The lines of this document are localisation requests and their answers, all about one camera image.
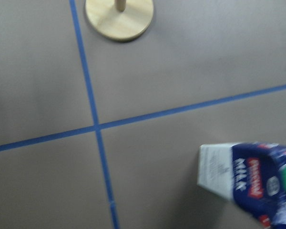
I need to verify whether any blue white milk carton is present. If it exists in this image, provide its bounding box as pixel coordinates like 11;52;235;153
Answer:
197;142;286;229

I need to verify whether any wooden mug tree stand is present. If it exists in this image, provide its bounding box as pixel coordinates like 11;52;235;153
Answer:
85;0;154;42

